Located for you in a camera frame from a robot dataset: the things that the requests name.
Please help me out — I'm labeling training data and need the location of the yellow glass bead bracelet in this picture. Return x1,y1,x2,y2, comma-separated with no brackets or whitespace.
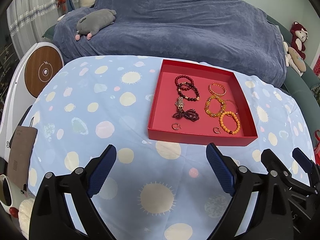
203,95,229,119

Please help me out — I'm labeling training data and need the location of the red jewelry tray box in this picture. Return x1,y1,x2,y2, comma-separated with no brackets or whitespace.
148,60,258,146

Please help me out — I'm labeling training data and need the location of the white fluffy mug toy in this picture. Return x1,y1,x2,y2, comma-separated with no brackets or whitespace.
1,174,35,239

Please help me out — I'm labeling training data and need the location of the thin gold bangle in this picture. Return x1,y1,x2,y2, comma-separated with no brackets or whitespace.
225,99,239,115

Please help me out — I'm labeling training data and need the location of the green sofa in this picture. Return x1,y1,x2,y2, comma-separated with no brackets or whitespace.
265,13,320,120

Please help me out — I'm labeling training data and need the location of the brown leather pouch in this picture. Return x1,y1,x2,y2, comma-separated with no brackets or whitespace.
7,126,37,190

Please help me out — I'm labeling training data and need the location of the beige spotted plush toy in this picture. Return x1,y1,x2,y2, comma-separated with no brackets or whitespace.
283,41,306,76

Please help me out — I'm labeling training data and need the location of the planet-print blue tablecloth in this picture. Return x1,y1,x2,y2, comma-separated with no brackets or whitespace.
23,56,315,239

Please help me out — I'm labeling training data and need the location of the red monkey plush toy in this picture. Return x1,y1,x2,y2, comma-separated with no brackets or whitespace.
290,21,308,60

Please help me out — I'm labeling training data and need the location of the white wood-top round appliance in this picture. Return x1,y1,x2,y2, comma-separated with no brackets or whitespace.
1,42,64,161

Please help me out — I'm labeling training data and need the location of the blue velvet blanket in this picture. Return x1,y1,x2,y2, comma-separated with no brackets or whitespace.
53,0,287,87

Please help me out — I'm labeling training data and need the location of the grey plush mouse toy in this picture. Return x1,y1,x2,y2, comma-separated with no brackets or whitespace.
75,9,117,41

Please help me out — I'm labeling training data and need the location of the white sheer curtain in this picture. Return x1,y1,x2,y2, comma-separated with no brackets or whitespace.
7,0,79,59

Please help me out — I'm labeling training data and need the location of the orange bead bracelet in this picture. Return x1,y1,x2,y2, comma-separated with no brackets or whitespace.
219,111,241,136

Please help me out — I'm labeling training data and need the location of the dark garnet twisted bracelet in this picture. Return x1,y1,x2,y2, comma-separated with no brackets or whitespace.
171,108,201,122

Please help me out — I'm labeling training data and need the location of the dark red gold-accent bracelet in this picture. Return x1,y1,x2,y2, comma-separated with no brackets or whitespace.
177,82,201,102

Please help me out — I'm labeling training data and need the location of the orange woven gold bracelet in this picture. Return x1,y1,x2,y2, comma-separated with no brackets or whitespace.
208,82,227,97

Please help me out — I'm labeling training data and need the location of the gold beaded charm bracelet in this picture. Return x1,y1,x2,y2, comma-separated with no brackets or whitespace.
175,97,185,113

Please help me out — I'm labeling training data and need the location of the dark red bead bracelet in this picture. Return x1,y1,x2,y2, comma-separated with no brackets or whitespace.
174,74,195,88

